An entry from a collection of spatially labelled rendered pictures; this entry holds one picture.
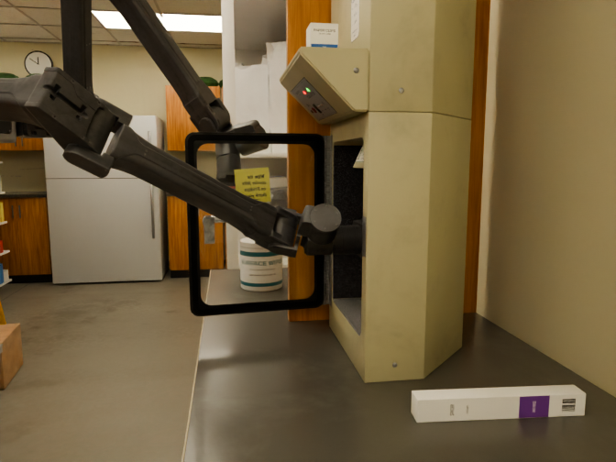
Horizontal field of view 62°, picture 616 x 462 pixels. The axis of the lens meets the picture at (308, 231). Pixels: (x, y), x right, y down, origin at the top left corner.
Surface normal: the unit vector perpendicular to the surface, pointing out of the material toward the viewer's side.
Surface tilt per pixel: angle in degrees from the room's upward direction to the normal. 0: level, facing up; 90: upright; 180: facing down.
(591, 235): 90
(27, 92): 54
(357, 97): 90
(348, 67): 90
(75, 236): 90
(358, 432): 0
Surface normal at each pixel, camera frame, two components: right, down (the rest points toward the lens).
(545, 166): -0.99, 0.02
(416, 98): 0.15, 0.14
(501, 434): 0.00, -0.99
